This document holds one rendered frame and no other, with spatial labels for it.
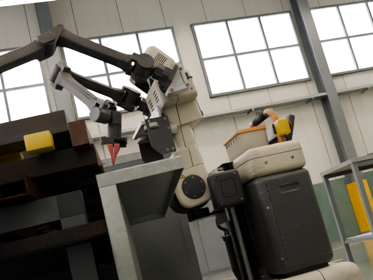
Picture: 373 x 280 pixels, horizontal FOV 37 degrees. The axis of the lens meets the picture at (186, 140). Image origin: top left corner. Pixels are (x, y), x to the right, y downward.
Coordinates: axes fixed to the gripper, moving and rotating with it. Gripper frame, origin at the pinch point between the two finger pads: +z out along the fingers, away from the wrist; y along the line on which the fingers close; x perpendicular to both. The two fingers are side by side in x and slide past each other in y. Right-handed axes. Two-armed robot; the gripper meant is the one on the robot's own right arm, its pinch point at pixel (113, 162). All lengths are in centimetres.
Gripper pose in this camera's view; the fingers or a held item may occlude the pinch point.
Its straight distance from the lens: 213.6
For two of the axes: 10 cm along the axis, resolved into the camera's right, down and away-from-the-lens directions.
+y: 10.0, 0.1, 0.8
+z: 0.1, 9.7, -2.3
